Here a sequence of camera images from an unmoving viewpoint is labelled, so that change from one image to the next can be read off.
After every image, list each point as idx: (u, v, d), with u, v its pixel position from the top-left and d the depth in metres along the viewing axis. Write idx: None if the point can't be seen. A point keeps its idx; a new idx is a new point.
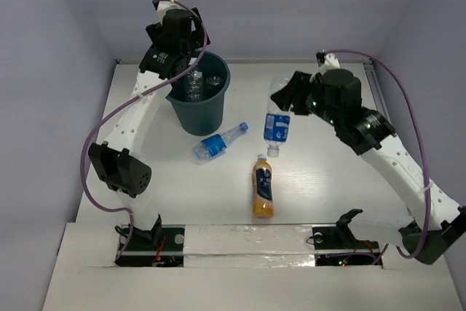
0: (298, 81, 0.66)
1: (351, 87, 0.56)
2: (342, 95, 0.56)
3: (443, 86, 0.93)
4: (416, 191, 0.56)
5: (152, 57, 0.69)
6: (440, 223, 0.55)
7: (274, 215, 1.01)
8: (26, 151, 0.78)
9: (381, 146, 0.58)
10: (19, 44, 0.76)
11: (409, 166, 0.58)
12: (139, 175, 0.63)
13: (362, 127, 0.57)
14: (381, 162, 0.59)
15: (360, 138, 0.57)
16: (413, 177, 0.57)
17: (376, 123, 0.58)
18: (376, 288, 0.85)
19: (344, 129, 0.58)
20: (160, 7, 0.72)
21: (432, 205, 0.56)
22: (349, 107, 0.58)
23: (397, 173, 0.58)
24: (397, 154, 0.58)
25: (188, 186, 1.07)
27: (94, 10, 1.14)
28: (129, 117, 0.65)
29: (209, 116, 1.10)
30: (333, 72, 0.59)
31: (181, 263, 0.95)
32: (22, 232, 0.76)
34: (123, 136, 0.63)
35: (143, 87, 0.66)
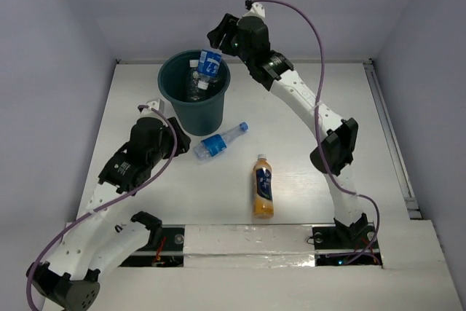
0: (227, 22, 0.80)
1: (258, 31, 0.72)
2: (253, 39, 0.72)
3: (442, 85, 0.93)
4: (309, 110, 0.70)
5: (113, 167, 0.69)
6: (327, 130, 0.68)
7: (274, 215, 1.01)
8: (26, 151, 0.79)
9: (281, 77, 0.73)
10: (18, 44, 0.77)
11: (303, 91, 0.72)
12: (80, 297, 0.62)
13: (267, 65, 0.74)
14: (282, 90, 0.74)
15: (265, 76, 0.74)
16: (306, 100, 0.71)
17: (278, 61, 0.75)
18: (377, 288, 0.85)
19: (254, 67, 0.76)
20: (144, 113, 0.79)
21: (320, 119, 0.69)
22: (258, 49, 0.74)
23: (294, 97, 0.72)
24: (294, 84, 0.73)
25: (186, 185, 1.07)
27: (94, 10, 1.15)
28: (77, 236, 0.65)
29: (210, 116, 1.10)
30: (248, 20, 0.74)
31: (181, 263, 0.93)
32: (23, 231, 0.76)
34: (67, 257, 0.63)
35: (97, 201, 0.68)
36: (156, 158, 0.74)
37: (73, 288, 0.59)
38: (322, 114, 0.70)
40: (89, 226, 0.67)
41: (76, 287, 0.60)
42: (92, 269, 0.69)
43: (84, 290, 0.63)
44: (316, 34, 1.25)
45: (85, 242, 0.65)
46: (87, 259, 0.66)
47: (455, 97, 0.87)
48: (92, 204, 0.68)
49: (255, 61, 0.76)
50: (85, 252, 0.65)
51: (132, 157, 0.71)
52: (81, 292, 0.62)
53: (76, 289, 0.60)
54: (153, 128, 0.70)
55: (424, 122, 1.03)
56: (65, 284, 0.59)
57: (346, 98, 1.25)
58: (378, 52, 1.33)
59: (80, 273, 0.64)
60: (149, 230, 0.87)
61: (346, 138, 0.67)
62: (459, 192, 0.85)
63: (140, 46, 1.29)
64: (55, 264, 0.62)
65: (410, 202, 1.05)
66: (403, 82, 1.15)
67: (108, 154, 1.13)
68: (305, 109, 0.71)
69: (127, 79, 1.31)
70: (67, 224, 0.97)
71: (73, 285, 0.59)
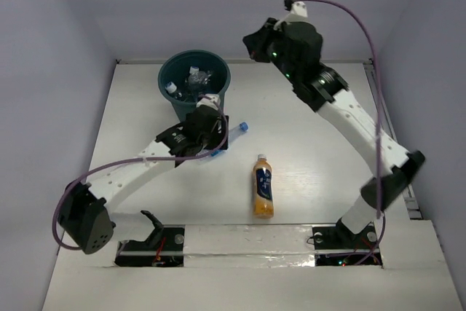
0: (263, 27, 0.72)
1: (313, 45, 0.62)
2: (304, 52, 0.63)
3: (442, 86, 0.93)
4: (369, 140, 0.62)
5: (171, 134, 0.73)
6: (391, 167, 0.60)
7: (274, 215, 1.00)
8: (26, 151, 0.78)
9: (335, 100, 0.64)
10: (17, 44, 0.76)
11: (360, 117, 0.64)
12: (97, 232, 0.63)
13: (317, 84, 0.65)
14: (336, 115, 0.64)
15: (314, 95, 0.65)
16: (365, 128, 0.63)
17: (329, 79, 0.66)
18: (377, 288, 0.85)
19: (301, 84, 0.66)
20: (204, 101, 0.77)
21: (383, 151, 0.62)
22: (309, 65, 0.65)
23: (351, 124, 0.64)
24: (350, 107, 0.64)
25: (186, 185, 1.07)
27: (94, 10, 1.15)
28: (123, 172, 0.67)
29: None
30: (297, 27, 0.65)
31: (181, 263, 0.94)
32: (22, 231, 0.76)
34: (108, 185, 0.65)
35: (150, 153, 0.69)
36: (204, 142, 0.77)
37: (103, 215, 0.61)
38: (384, 146, 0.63)
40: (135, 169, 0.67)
41: (103, 214, 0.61)
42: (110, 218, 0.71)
43: (103, 228, 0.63)
44: None
45: (126, 180, 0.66)
46: (119, 197, 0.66)
47: (455, 97, 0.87)
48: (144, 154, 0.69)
49: (303, 79, 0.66)
50: (123, 188, 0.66)
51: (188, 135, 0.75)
52: (100, 226, 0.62)
53: (100, 218, 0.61)
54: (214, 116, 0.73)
55: (424, 122, 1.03)
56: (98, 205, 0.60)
57: None
58: (378, 53, 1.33)
59: (111, 209, 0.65)
60: (151, 230, 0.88)
61: (411, 175, 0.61)
62: (459, 192, 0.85)
63: (140, 45, 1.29)
64: (96, 188, 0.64)
65: (410, 202, 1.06)
66: (403, 82, 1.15)
67: (108, 154, 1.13)
68: (363, 140, 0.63)
69: (127, 79, 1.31)
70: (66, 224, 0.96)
71: (101, 215, 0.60)
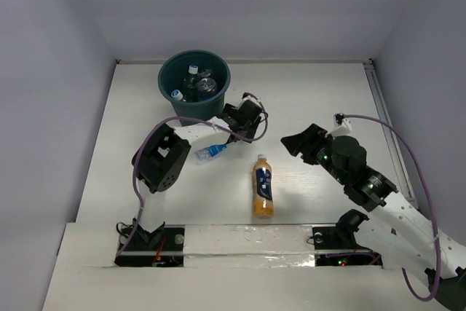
0: (314, 132, 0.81)
1: (357, 154, 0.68)
2: (351, 163, 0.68)
3: (442, 86, 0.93)
4: (428, 242, 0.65)
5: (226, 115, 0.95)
6: (456, 269, 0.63)
7: (275, 215, 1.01)
8: (25, 151, 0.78)
9: (386, 202, 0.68)
10: (17, 43, 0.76)
11: (415, 218, 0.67)
12: (172, 170, 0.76)
13: (367, 188, 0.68)
14: (390, 216, 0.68)
15: (366, 199, 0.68)
16: (423, 229, 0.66)
17: (377, 182, 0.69)
18: (377, 288, 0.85)
19: (352, 191, 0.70)
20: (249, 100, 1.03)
21: (443, 253, 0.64)
22: (357, 171, 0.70)
23: (405, 225, 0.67)
24: (402, 208, 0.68)
25: (186, 184, 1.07)
27: (94, 10, 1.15)
28: (199, 130, 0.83)
29: (211, 113, 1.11)
30: (341, 139, 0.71)
31: (181, 263, 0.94)
32: (23, 231, 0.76)
34: (189, 133, 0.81)
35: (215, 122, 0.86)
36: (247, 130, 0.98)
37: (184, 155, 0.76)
38: (443, 247, 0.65)
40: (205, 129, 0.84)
41: (185, 152, 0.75)
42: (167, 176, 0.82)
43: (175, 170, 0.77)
44: (315, 35, 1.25)
45: (202, 135, 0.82)
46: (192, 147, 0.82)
47: (456, 97, 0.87)
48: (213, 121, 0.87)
49: (353, 184, 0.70)
50: (198, 140, 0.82)
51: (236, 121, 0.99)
52: (177, 164, 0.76)
53: (181, 156, 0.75)
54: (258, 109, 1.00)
55: (424, 121, 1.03)
56: (183, 143, 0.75)
57: (346, 98, 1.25)
58: (378, 52, 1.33)
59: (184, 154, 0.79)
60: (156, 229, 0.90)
61: None
62: (459, 193, 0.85)
63: (140, 46, 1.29)
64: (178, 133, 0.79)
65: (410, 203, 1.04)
66: (403, 83, 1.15)
67: (108, 154, 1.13)
68: (422, 241, 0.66)
69: (127, 79, 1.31)
70: (66, 224, 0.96)
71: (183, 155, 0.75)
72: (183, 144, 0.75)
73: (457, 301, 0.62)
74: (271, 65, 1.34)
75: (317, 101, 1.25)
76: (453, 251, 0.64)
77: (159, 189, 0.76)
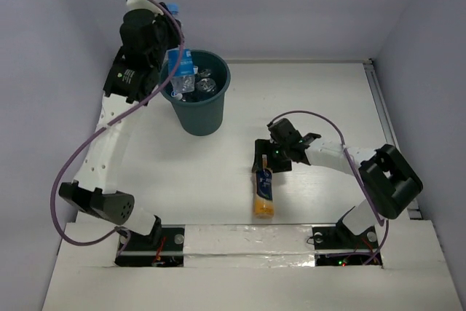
0: (262, 143, 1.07)
1: (281, 123, 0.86)
2: (279, 131, 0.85)
3: (441, 86, 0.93)
4: (338, 155, 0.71)
5: (116, 76, 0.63)
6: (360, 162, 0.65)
7: (274, 215, 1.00)
8: (25, 150, 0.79)
9: (309, 146, 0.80)
10: (18, 44, 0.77)
11: (331, 144, 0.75)
12: (117, 207, 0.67)
13: (298, 145, 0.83)
14: (316, 155, 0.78)
15: (301, 155, 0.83)
16: (333, 148, 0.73)
17: (308, 139, 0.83)
18: (376, 288, 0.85)
19: (288, 151, 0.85)
20: (130, 1, 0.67)
21: (352, 157, 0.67)
22: (287, 136, 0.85)
23: (326, 154, 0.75)
24: (323, 143, 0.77)
25: (185, 185, 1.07)
27: (94, 11, 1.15)
28: (98, 153, 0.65)
29: (210, 116, 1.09)
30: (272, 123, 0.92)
31: (180, 264, 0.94)
32: (23, 230, 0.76)
34: (94, 174, 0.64)
35: (109, 113, 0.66)
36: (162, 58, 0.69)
37: (108, 199, 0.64)
38: (352, 153, 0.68)
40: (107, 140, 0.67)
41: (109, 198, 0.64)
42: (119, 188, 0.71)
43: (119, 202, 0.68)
44: (315, 35, 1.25)
45: (109, 156, 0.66)
46: (112, 173, 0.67)
47: (456, 96, 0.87)
48: (105, 118, 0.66)
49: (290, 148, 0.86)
50: (108, 164, 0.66)
51: (132, 63, 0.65)
52: (114, 202, 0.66)
53: (110, 198, 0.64)
54: (145, 24, 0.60)
55: (424, 121, 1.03)
56: (97, 198, 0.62)
57: (346, 98, 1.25)
58: (378, 52, 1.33)
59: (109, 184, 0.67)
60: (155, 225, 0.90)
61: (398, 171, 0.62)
62: (459, 193, 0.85)
63: None
64: (84, 181, 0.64)
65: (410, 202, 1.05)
66: (403, 83, 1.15)
67: None
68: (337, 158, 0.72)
69: None
70: (66, 224, 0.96)
71: (107, 199, 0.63)
72: (97, 197, 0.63)
73: (381, 194, 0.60)
74: (270, 65, 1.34)
75: (317, 101, 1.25)
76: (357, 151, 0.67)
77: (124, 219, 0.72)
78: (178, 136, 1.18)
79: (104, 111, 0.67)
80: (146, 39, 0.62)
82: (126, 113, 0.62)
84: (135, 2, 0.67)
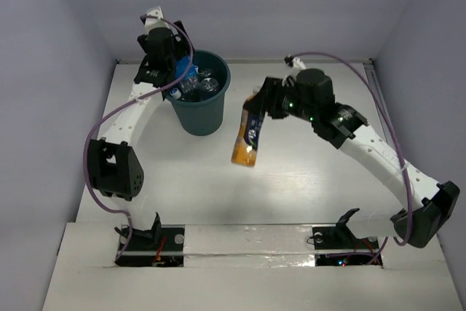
0: (271, 85, 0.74)
1: (322, 84, 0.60)
2: (314, 95, 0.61)
3: (441, 86, 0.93)
4: (395, 173, 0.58)
5: (145, 72, 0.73)
6: (421, 201, 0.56)
7: (274, 215, 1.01)
8: (26, 150, 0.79)
9: (355, 135, 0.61)
10: (19, 44, 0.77)
11: (384, 150, 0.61)
12: (135, 172, 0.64)
13: (336, 121, 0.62)
14: (358, 150, 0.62)
15: (336, 133, 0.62)
16: (389, 161, 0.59)
17: (348, 116, 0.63)
18: (376, 288, 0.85)
19: (319, 124, 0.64)
20: (148, 24, 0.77)
21: (411, 185, 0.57)
22: (323, 103, 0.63)
23: (374, 159, 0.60)
24: (371, 141, 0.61)
25: (184, 185, 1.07)
27: (94, 11, 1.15)
28: (127, 116, 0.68)
29: (210, 116, 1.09)
30: (307, 71, 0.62)
31: (180, 263, 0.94)
32: (23, 231, 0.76)
34: (121, 132, 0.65)
35: (138, 93, 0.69)
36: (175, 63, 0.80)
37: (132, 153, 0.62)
38: (411, 178, 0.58)
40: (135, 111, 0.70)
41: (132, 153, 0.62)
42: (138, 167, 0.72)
43: (136, 169, 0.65)
44: (315, 35, 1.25)
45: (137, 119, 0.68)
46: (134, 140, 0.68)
47: (456, 96, 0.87)
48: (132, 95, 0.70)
49: (321, 119, 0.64)
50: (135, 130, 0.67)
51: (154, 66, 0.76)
52: (134, 164, 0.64)
53: (132, 154, 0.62)
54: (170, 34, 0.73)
55: (424, 121, 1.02)
56: (122, 149, 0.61)
57: (346, 98, 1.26)
58: (378, 53, 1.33)
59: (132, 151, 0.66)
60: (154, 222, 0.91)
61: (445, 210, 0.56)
62: (459, 193, 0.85)
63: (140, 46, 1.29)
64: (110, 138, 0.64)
65: None
66: (403, 83, 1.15)
67: None
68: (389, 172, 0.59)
69: (127, 79, 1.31)
70: (66, 224, 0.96)
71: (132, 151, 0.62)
72: (124, 148, 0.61)
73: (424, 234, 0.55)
74: (271, 65, 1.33)
75: None
76: (420, 182, 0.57)
77: (135, 196, 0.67)
78: (178, 135, 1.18)
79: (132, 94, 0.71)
80: (168, 47, 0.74)
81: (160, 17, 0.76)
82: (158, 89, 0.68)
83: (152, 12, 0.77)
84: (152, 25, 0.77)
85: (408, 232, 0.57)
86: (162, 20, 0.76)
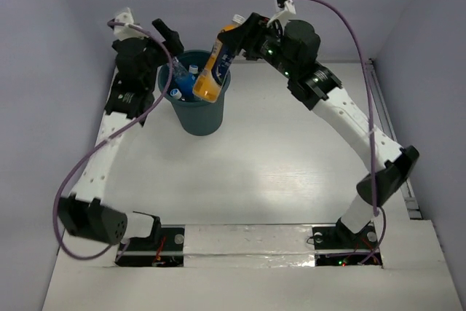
0: (254, 23, 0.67)
1: (309, 42, 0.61)
2: (300, 53, 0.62)
3: (441, 86, 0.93)
4: (362, 136, 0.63)
5: (117, 98, 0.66)
6: (384, 162, 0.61)
7: (274, 215, 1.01)
8: (26, 151, 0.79)
9: (329, 97, 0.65)
10: (19, 44, 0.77)
11: (355, 114, 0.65)
12: (113, 224, 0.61)
13: (312, 82, 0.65)
14: (330, 111, 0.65)
15: (309, 93, 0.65)
16: (360, 124, 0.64)
17: (323, 77, 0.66)
18: (376, 288, 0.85)
19: (295, 83, 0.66)
20: (118, 31, 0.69)
21: (376, 148, 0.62)
22: (305, 63, 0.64)
23: (344, 121, 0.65)
24: (344, 104, 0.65)
25: (184, 185, 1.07)
27: (94, 11, 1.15)
28: (99, 162, 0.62)
29: (209, 116, 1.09)
30: (295, 26, 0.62)
31: (180, 263, 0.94)
32: (24, 230, 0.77)
34: (93, 184, 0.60)
35: (110, 128, 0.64)
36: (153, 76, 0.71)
37: (106, 210, 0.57)
38: (377, 142, 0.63)
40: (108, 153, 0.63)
41: (106, 209, 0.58)
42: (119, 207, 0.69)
43: (115, 219, 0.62)
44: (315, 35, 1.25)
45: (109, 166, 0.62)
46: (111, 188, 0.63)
47: (455, 96, 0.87)
48: (104, 133, 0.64)
49: (299, 79, 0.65)
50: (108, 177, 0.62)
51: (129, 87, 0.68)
52: (111, 218, 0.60)
53: (108, 211, 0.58)
54: (140, 52, 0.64)
55: (424, 121, 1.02)
56: (95, 208, 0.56)
57: None
58: (378, 52, 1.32)
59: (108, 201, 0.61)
60: (151, 221, 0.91)
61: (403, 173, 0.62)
62: (459, 193, 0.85)
63: None
64: (81, 192, 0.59)
65: (410, 202, 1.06)
66: (403, 83, 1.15)
67: None
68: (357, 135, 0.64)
69: None
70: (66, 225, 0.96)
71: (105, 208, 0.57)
72: (96, 206, 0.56)
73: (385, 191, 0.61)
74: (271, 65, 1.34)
75: None
76: (385, 146, 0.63)
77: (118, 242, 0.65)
78: (178, 135, 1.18)
79: (105, 129, 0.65)
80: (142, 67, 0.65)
81: (127, 25, 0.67)
82: (127, 127, 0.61)
83: (120, 16, 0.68)
84: (122, 32, 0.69)
85: (374, 194, 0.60)
86: (130, 28, 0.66)
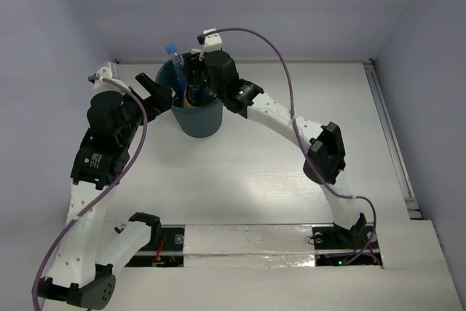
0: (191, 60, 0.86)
1: (224, 65, 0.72)
2: (220, 73, 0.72)
3: (441, 86, 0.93)
4: (287, 124, 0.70)
5: (83, 162, 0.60)
6: (309, 140, 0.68)
7: (274, 215, 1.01)
8: (25, 149, 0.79)
9: (253, 103, 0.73)
10: (18, 44, 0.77)
11: (278, 109, 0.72)
12: (98, 295, 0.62)
13: (239, 95, 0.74)
14: (258, 113, 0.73)
15: (239, 105, 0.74)
16: (282, 116, 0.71)
17: (248, 89, 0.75)
18: (376, 287, 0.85)
19: (227, 100, 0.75)
20: (97, 85, 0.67)
21: (301, 130, 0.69)
22: (228, 79, 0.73)
23: (271, 117, 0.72)
24: (267, 104, 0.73)
25: (183, 185, 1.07)
27: (93, 11, 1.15)
28: (72, 242, 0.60)
29: (207, 119, 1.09)
30: (211, 55, 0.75)
31: (181, 263, 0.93)
32: (24, 231, 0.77)
34: (68, 269, 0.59)
35: (79, 203, 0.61)
36: (127, 138, 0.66)
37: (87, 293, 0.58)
38: (301, 126, 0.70)
40: (81, 228, 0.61)
41: (87, 293, 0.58)
42: (104, 264, 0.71)
43: (99, 289, 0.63)
44: (315, 34, 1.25)
45: (84, 244, 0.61)
46: (89, 262, 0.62)
47: (456, 96, 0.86)
48: (74, 208, 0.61)
49: (228, 95, 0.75)
50: (84, 255, 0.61)
51: (100, 145, 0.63)
52: (95, 290, 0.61)
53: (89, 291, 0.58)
54: (113, 107, 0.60)
55: (424, 121, 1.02)
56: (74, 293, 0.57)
57: (346, 99, 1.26)
58: (378, 52, 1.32)
59: (88, 276, 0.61)
60: (150, 226, 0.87)
61: (333, 143, 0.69)
62: (460, 193, 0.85)
63: (140, 46, 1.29)
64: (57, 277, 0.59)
65: (410, 202, 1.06)
66: (403, 82, 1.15)
67: None
68: (283, 126, 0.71)
69: (127, 79, 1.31)
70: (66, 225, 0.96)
71: (85, 293, 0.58)
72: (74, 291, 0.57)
73: (326, 167, 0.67)
74: (269, 65, 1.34)
75: (317, 103, 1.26)
76: (308, 127, 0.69)
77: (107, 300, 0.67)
78: (178, 136, 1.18)
79: (73, 201, 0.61)
80: (116, 121, 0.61)
81: (103, 79, 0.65)
82: (95, 202, 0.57)
83: (99, 71, 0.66)
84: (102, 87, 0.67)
85: (315, 172, 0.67)
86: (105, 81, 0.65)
